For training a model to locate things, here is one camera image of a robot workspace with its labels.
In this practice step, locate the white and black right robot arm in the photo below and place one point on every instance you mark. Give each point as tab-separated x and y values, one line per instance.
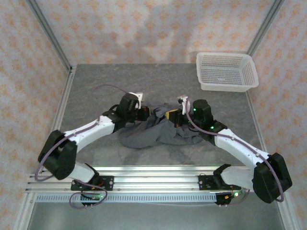
239	146

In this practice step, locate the aluminium corner post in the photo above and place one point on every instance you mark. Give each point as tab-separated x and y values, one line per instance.
265	26
50	36

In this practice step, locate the small circuit board with LED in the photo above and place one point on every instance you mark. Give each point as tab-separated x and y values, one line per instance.
233	194
94	197

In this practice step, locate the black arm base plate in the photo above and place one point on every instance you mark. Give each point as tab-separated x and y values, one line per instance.
106	183
205	183

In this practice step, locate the grey t-shirt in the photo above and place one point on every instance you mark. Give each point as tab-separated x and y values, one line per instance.
148	136

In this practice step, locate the white perforated plastic basket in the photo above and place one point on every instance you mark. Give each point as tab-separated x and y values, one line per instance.
225	72

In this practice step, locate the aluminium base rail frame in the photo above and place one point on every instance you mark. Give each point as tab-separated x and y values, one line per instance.
156	178

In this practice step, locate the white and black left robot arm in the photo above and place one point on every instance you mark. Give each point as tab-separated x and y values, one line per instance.
91	130

